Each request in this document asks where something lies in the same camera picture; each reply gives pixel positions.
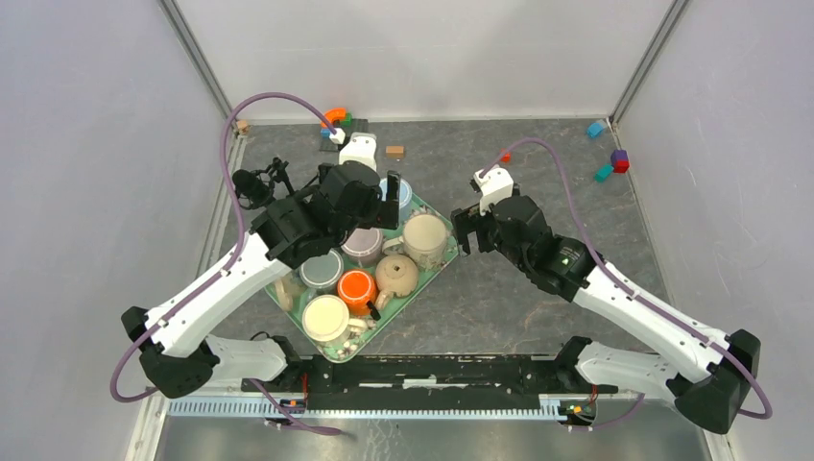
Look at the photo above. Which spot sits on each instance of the grey lego baseplate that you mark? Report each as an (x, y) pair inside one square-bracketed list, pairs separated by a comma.
[(355, 126)]

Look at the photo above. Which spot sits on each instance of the blue block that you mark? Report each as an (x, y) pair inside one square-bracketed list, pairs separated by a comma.
[(596, 128)]

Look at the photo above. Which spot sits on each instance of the grey mug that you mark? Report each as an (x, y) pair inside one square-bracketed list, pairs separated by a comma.
[(322, 273)]

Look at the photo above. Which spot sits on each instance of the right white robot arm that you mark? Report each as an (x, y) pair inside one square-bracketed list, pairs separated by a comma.
[(703, 372)]

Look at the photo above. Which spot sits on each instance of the floral cream mug green inside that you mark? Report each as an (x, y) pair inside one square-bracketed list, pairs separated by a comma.
[(424, 240)]

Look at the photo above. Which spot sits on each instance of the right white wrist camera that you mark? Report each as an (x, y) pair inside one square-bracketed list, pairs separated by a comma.
[(494, 185)]

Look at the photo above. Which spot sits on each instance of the orange curved block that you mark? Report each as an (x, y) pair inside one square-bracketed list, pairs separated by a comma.
[(339, 118)]

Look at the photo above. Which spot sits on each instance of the brown wooden block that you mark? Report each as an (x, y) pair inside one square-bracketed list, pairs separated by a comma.
[(395, 152)]

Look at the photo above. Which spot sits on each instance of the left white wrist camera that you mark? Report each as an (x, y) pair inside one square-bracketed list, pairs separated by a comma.
[(358, 146)]

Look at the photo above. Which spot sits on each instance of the purple red block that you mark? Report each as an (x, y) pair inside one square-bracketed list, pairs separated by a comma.
[(620, 162)]

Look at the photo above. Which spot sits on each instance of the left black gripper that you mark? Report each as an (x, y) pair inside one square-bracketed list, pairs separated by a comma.
[(384, 214)]

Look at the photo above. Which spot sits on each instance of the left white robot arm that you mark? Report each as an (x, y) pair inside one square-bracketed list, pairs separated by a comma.
[(177, 351)]

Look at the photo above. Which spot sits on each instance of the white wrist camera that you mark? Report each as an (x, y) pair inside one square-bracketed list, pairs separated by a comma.
[(494, 185), (358, 146)]

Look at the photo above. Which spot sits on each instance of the black mounting base rail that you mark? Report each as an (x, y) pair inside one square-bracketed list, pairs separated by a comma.
[(431, 382)]

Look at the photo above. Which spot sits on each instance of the light blue ribbed mug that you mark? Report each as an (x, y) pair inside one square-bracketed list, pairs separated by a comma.
[(405, 196)]

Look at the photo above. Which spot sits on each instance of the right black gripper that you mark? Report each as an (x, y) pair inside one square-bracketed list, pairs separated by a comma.
[(469, 220)]

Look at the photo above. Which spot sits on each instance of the tan ceramic mug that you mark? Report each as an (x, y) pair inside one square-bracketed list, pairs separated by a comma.
[(397, 276)]

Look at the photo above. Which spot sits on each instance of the mauve mug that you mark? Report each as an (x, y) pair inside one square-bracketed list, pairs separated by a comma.
[(364, 247)]

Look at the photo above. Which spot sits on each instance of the teal block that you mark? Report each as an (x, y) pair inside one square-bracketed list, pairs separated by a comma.
[(603, 173)]

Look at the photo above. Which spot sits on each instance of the orange mug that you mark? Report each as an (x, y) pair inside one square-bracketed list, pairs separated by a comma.
[(359, 291)]

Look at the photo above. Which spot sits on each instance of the green floral tray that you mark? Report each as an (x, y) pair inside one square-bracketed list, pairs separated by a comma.
[(292, 296)]

